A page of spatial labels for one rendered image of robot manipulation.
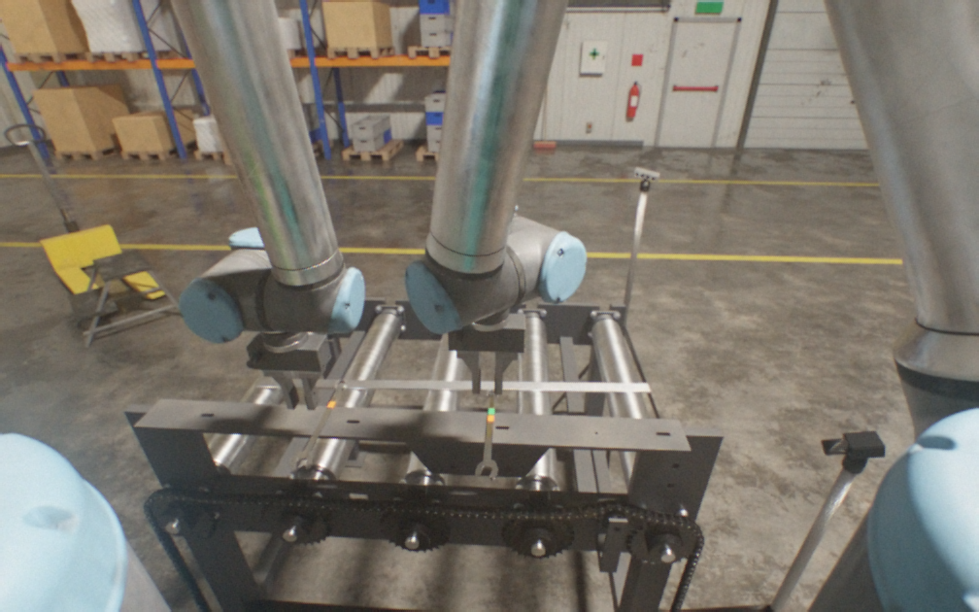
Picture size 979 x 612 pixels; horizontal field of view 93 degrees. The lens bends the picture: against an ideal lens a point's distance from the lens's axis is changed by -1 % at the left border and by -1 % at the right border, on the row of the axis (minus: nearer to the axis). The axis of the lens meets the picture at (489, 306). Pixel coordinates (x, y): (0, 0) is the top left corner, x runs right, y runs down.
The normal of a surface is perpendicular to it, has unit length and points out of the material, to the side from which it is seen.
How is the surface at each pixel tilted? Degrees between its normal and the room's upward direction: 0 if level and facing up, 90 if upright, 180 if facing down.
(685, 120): 90
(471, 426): 0
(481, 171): 103
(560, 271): 90
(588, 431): 0
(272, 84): 97
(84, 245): 90
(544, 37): 108
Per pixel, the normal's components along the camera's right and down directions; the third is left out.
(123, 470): 0.00, -0.87
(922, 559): -0.99, -0.14
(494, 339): -0.06, 0.49
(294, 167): 0.76, 0.41
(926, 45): -0.81, 0.32
